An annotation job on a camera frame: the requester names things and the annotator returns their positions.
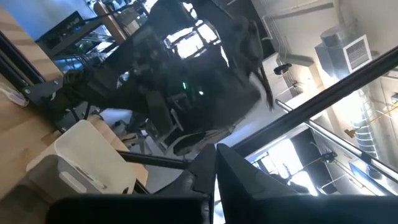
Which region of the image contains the silver overhead rail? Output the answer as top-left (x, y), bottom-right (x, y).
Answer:
top-left (275, 98), bottom-right (398, 184)

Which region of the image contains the yellow hanging cord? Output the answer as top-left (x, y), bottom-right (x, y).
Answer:
top-left (343, 107), bottom-right (398, 139)

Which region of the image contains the grey translucent plastic bin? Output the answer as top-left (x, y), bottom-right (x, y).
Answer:
top-left (0, 154), bottom-right (125, 224)

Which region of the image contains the black overhead beam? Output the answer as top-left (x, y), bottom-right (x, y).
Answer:
top-left (231, 45), bottom-right (398, 158)

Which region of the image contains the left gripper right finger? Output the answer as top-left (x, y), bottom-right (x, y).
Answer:
top-left (216, 143), bottom-right (299, 224)

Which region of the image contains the black display panel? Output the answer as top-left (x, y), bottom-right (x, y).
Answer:
top-left (35, 11), bottom-right (94, 58)

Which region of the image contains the pale toothbrush in clear wrap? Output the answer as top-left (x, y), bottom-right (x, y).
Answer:
top-left (0, 83), bottom-right (29, 108)

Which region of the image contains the white ventilation unit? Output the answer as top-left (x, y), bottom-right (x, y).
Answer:
top-left (314, 24), bottom-right (373, 80)

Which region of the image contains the black aluminium table frame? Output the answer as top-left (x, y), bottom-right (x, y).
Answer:
top-left (0, 29), bottom-right (191, 170)

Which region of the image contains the frosted clear plastic bin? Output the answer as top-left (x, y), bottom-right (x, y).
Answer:
top-left (26, 119), bottom-right (137, 195)

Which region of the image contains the black ceiling camera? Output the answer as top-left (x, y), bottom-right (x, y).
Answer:
top-left (273, 63), bottom-right (293, 75)

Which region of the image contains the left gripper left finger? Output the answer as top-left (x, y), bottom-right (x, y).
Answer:
top-left (157, 144), bottom-right (217, 200)

